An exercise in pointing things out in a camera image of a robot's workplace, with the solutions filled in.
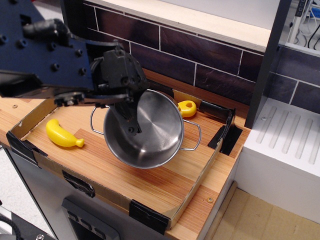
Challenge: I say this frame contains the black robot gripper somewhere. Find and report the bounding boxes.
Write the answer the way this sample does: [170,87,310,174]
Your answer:
[54,42,148,136]

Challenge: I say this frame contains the stainless steel pot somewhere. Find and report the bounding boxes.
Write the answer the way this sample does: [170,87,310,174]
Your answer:
[101,89,186,169]

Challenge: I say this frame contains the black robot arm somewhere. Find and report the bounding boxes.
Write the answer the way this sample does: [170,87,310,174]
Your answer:
[0,0,149,135]

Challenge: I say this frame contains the taped cardboard fence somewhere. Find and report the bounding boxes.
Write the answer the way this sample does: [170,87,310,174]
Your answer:
[0,93,248,240]

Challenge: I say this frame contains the yellow toy banana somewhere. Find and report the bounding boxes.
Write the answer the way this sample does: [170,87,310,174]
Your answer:
[45,119,85,148]

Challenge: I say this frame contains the grey oven control panel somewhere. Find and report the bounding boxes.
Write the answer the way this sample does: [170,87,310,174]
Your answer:
[61,196,121,240]

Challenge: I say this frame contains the light wooden shelf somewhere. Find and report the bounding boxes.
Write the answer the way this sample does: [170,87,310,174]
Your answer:
[92,0,271,53]

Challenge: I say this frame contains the white toy sink drainboard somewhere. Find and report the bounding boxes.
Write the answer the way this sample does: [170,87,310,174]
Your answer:
[235,98,320,223]

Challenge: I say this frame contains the yellow handled toy knife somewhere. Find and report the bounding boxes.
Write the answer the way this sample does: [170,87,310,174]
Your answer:
[177,100,197,118]

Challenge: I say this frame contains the dark grey vertical post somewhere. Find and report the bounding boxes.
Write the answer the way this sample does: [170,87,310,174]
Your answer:
[245,0,295,129]

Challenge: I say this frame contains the white wire rack with cables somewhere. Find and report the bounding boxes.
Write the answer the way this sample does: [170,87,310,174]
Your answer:
[285,0,320,56]

